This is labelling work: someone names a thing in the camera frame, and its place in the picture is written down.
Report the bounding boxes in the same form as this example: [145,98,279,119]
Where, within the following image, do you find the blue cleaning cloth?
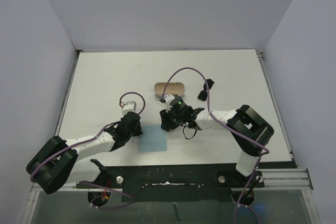
[138,125,167,153]

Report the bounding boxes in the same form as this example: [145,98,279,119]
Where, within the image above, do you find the patterned glasses case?
[154,82,185,98]

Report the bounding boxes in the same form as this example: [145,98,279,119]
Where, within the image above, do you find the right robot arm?
[160,94,275,187]

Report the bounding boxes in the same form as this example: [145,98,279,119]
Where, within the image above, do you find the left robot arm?
[26,112,142,194]

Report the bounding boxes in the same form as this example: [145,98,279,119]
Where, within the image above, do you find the black sunglasses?
[197,79,214,101]

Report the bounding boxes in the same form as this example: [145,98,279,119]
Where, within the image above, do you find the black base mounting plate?
[77,164,265,202]

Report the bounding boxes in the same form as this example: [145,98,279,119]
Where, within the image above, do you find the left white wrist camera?
[120,101,137,116]

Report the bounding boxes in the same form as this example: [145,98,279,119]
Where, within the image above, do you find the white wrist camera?
[120,101,137,116]
[160,94,175,111]

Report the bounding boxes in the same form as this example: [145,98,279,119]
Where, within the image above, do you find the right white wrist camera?
[160,94,175,111]

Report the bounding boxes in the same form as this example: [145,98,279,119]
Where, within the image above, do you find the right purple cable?
[160,67,270,224]

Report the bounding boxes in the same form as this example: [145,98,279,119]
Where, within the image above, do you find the purple cable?
[160,67,270,224]
[30,92,146,210]

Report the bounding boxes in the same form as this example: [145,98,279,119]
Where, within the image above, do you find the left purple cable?
[30,92,146,210]

